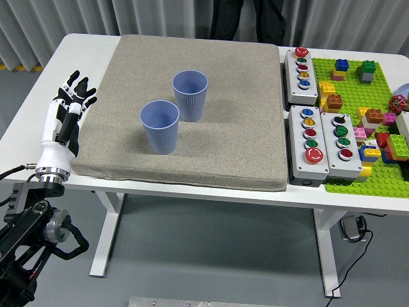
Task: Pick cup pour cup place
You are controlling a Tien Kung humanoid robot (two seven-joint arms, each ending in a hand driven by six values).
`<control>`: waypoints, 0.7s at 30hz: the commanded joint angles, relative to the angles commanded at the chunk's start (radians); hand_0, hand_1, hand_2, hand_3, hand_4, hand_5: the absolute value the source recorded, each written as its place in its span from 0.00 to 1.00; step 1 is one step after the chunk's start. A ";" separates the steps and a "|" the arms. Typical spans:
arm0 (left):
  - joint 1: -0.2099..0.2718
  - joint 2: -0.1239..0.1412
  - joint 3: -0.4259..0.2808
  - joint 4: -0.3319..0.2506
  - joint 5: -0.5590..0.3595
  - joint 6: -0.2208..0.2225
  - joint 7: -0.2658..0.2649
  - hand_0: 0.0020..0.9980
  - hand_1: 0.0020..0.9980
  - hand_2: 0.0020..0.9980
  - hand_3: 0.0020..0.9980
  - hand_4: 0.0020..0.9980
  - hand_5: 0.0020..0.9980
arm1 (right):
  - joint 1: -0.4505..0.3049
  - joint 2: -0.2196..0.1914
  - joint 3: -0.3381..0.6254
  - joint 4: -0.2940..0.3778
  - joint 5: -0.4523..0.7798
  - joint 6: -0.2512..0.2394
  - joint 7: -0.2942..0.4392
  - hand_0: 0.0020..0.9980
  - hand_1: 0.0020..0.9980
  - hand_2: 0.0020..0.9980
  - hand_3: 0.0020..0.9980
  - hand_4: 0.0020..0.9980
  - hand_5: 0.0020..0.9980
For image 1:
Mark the pink toy brick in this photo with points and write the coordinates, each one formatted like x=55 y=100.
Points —
x=359 y=132
x=389 y=119

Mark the white table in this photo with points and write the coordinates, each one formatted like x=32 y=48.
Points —
x=287 y=198

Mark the white box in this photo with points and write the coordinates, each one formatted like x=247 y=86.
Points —
x=404 y=124

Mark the green orange brick stack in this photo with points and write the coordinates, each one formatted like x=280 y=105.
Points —
x=397 y=145

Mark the grey five-button control box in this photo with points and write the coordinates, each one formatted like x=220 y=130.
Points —
x=298 y=92
x=306 y=168

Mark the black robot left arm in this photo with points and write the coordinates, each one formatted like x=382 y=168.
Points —
x=25 y=220

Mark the red toy brick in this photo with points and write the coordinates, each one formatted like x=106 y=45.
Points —
x=381 y=140

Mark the grey four-button control box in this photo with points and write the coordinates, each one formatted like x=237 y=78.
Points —
x=346 y=166

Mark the grey power adapter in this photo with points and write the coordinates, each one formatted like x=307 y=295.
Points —
x=351 y=228

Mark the green grey brick stack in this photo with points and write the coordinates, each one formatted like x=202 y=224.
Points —
x=367 y=72

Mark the yellow toy brick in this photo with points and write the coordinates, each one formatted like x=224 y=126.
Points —
x=326 y=89
x=364 y=172

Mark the orange toy brick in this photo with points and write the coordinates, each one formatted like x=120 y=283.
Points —
x=334 y=102
x=374 y=115

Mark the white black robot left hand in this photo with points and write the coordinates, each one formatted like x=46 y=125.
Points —
x=52 y=153

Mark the lavender plate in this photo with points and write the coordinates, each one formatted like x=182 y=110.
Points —
x=404 y=89

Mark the blue yellow pink brick stack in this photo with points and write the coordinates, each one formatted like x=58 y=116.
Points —
x=340 y=68

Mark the green studded baseplate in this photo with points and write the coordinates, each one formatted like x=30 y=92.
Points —
x=351 y=96

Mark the grey-brown cushion mat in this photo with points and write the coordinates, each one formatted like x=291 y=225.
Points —
x=223 y=144

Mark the person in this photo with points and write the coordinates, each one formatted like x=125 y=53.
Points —
x=223 y=19

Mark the grey pleated curtain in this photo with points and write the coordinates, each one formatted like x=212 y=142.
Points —
x=128 y=16

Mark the blue ribbed plastic cup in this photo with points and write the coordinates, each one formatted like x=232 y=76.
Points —
x=159 y=134
x=191 y=102

